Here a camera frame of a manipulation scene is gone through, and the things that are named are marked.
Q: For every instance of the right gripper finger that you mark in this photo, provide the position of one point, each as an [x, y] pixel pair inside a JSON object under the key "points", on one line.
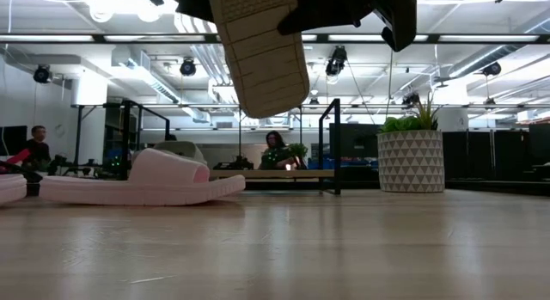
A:
{"points": [[313, 21], [193, 3]]}

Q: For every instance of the grey-green foam slide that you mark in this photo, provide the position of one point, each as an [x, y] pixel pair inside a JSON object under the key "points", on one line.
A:
{"points": [[262, 68], [182, 148]]}

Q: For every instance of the pink foam slide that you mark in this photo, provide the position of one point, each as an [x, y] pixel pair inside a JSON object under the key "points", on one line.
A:
{"points": [[10, 188], [142, 184]]}

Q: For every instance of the black metal shelf, wood board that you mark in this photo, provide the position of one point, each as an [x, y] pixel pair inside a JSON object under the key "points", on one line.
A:
{"points": [[336, 145]]}

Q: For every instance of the black ceiling spotlight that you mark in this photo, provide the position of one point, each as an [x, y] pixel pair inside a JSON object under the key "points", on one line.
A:
{"points": [[187, 67], [336, 61], [41, 73], [492, 69]]}

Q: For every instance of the green leafy plant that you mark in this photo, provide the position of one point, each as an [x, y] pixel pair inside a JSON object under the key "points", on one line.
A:
{"points": [[404, 123]]}

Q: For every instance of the small green background plant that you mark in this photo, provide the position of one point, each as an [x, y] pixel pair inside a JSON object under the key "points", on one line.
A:
{"points": [[298, 149]]}

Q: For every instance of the person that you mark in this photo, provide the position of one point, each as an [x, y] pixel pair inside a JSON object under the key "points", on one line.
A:
{"points": [[275, 154], [38, 149]]}

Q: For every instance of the triangle-patterned white plant pot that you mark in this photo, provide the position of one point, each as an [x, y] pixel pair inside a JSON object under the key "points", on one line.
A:
{"points": [[410, 162]]}

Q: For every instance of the black partition panels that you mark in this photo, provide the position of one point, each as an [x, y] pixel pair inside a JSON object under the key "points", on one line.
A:
{"points": [[494, 154]]}

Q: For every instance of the black monitor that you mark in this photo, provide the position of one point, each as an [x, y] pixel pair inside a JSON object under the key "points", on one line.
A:
{"points": [[13, 139]]}

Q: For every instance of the red bar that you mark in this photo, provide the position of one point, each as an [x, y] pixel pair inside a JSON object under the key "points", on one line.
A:
{"points": [[19, 156]]}

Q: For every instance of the black overhead frame bar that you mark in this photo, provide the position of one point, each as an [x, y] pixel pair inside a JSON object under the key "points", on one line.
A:
{"points": [[129, 38]]}

